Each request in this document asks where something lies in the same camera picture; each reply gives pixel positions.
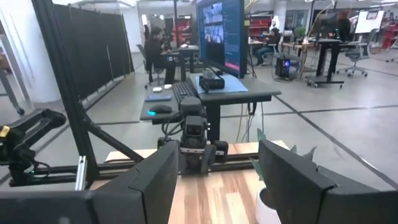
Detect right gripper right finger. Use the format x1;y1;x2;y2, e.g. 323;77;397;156
257;139;398;224

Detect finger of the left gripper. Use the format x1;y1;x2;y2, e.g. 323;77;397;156
201;139;229;175
157;136;175;150

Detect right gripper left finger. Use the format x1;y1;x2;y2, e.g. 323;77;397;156
0;139;180;224

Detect black computer mouse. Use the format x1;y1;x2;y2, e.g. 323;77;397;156
148;103;173;116

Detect green plant in white pot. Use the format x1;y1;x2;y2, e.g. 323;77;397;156
250;128;318;224

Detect blue phone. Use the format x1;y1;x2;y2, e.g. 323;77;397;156
144;93;173;103

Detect black keyboard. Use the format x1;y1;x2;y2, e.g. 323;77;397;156
171;80;200;105

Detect black desktop device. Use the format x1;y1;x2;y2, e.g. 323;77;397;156
198;68;226;95

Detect blue desk mat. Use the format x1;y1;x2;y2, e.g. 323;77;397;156
195;73;249;95

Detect grey computer desk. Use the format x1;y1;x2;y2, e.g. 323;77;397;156
139;72;282;143

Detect black office desk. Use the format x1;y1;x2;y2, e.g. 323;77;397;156
160;44;200;82

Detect person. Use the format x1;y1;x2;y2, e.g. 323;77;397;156
255;27;282;67
336;9;353;44
142;26;171;85

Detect black computer tower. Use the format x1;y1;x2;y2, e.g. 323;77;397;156
274;55;301;79

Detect black room divider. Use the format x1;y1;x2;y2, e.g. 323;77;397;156
51;2;136;101

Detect computer monitor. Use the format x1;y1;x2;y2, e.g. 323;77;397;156
195;0;249;80

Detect black standing desk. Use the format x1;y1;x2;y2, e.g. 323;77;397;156
305;36;346;89

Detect wooden office table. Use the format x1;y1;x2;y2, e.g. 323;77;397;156
280;41;313;80

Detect grey office chair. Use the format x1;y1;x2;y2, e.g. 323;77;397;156
336;27;379;78

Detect grey metal stand leg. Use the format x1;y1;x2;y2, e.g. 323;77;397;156
0;18;26;116

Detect whiteboard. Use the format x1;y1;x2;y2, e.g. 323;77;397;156
354;10;386;35

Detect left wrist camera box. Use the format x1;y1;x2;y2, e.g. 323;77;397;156
181;116;210;147

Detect hanging desk cables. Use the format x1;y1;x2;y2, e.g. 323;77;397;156
235;101;266;144

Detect silver metal bracket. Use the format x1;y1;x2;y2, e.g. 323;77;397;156
75;155;88;192

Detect black aluminium table frame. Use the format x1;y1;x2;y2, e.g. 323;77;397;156
8;0;261;191

